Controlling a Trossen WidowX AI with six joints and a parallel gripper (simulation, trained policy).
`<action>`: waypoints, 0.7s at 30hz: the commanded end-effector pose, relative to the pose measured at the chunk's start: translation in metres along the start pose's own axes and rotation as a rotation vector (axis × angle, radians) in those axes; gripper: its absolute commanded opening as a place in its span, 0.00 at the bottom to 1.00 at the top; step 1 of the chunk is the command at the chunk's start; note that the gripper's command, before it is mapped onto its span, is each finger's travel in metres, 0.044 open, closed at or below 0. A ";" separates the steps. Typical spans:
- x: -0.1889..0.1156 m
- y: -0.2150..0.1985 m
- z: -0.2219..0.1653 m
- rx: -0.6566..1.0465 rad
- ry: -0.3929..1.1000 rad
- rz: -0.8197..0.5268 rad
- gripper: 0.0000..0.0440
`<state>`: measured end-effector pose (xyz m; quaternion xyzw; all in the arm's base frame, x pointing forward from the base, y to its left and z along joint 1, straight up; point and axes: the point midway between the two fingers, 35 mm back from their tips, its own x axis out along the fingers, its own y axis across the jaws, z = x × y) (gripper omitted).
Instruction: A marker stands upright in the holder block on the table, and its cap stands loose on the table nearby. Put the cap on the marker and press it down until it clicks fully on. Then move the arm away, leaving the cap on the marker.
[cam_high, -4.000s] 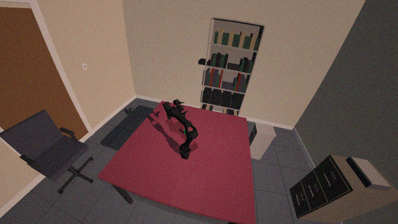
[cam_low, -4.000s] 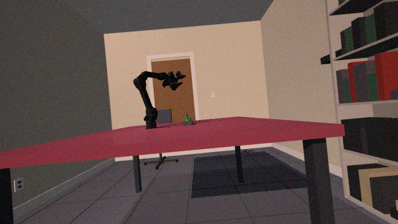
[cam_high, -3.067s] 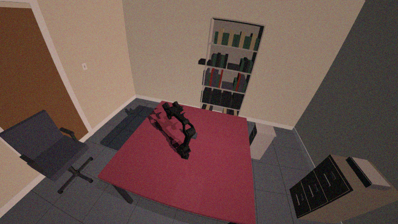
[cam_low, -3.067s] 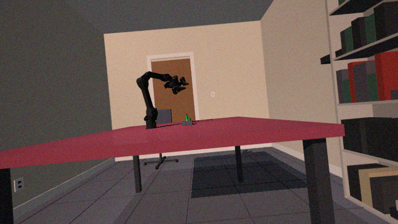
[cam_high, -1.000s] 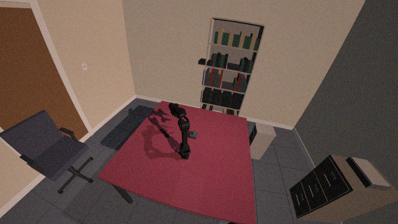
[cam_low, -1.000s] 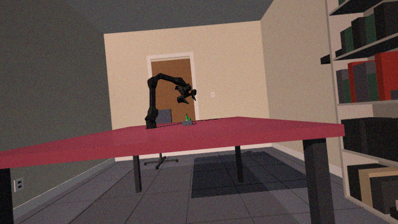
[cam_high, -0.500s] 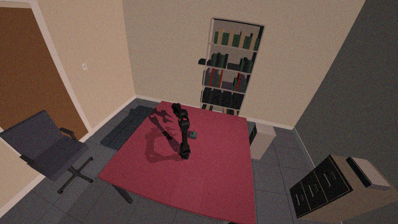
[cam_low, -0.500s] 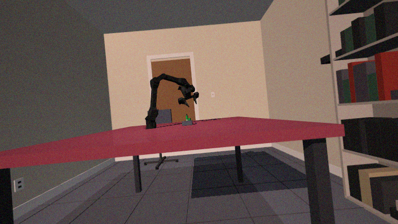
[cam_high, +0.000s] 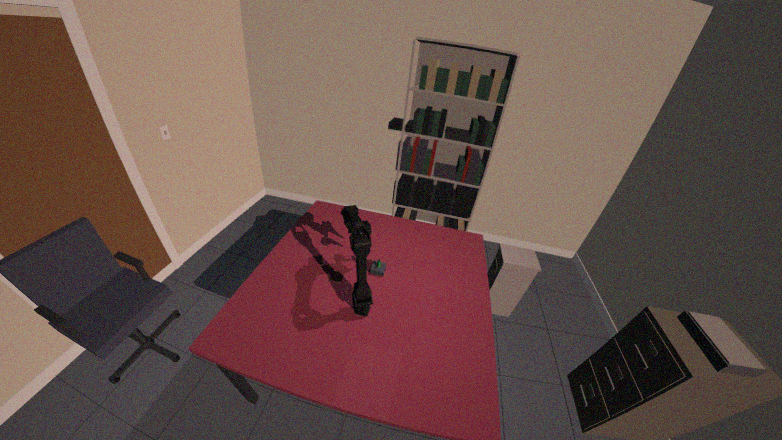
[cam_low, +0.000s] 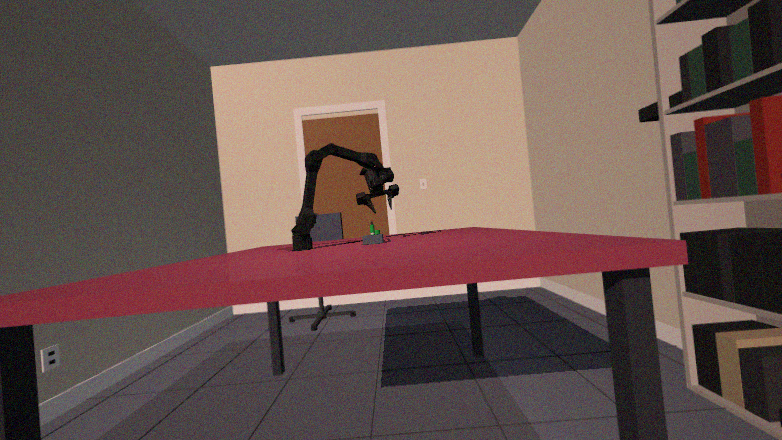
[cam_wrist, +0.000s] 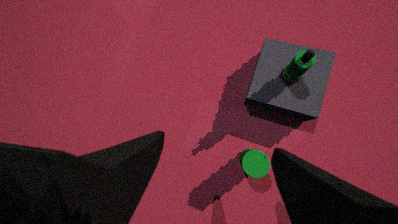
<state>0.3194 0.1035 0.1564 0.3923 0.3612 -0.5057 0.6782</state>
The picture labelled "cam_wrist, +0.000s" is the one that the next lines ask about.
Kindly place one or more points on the dark grey block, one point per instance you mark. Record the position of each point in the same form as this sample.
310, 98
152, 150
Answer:
301, 99

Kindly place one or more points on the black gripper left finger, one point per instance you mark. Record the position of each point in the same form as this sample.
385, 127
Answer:
100, 187

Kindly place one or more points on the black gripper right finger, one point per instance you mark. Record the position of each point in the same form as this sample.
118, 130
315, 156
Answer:
314, 196

